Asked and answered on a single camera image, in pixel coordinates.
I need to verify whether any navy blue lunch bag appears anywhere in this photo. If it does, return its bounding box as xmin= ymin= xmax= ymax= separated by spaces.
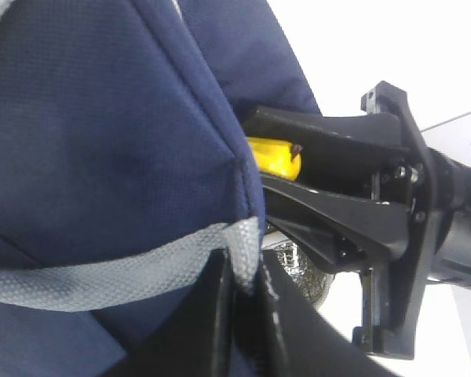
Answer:
xmin=0 ymin=0 xmax=323 ymax=377

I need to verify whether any yellow pear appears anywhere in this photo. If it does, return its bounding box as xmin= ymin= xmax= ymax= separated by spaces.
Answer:
xmin=247 ymin=137 xmax=303 ymax=181

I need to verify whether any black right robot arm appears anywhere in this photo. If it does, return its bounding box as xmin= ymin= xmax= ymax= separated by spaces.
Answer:
xmin=243 ymin=81 xmax=471 ymax=360

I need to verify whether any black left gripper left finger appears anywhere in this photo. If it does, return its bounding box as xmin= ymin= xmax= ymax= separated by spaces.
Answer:
xmin=105 ymin=249 xmax=233 ymax=376

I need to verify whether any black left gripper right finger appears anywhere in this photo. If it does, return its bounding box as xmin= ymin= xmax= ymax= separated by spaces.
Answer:
xmin=257 ymin=251 xmax=393 ymax=376

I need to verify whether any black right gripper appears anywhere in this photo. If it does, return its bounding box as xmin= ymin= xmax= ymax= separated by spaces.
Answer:
xmin=242 ymin=81 xmax=444 ymax=360

